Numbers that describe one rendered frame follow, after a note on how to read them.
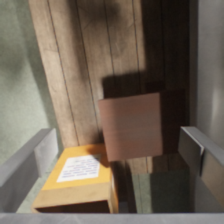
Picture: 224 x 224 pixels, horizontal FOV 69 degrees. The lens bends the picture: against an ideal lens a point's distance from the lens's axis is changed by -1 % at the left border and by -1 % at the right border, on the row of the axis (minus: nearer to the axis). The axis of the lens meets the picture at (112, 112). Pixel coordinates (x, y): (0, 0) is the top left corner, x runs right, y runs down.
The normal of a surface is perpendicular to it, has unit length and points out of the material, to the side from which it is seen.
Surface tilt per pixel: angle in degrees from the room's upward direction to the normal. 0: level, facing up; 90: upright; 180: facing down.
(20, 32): 0
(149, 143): 0
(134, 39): 0
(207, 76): 31
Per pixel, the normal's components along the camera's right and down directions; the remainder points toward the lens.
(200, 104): -0.52, 0.32
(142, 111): -0.02, 0.29
